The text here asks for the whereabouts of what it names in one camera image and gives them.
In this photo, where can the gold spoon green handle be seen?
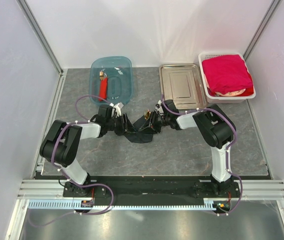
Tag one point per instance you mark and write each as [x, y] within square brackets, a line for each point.
[147, 114]

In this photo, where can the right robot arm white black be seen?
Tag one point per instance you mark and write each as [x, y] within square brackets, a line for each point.
[217, 130]

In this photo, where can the black paper napkin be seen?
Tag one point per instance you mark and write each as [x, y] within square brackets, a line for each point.
[139, 137]

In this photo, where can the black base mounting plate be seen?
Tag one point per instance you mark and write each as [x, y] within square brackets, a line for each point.
[151, 190]

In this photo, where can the blue transparent plastic container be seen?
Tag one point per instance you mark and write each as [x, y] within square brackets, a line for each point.
[120, 80]

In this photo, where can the red rolled napkin with cutlery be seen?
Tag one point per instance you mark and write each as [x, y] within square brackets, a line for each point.
[103, 85]

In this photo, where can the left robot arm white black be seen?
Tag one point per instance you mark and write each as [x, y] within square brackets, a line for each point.
[60, 145]

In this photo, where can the aluminium frame rail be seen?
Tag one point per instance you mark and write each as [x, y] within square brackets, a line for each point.
[51, 189]

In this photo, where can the white plastic basket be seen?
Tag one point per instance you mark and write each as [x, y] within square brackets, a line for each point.
[219, 99]

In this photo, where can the stainless steel tray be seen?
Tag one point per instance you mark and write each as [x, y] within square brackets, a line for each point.
[182, 84]

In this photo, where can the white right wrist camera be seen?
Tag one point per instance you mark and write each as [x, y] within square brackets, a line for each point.
[158, 107]

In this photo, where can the red folded cloth stack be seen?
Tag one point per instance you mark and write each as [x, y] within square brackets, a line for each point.
[227, 76]

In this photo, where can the slotted grey cable duct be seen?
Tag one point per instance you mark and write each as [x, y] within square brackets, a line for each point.
[76, 204]

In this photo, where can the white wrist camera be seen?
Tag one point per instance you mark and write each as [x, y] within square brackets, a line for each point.
[158, 107]
[116, 109]

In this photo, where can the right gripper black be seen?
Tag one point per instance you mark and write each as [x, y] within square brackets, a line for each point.
[152, 117]

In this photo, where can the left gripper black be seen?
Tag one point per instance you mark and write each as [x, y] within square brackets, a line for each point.
[127, 126]

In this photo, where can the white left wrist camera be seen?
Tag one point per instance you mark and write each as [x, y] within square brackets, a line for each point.
[116, 109]

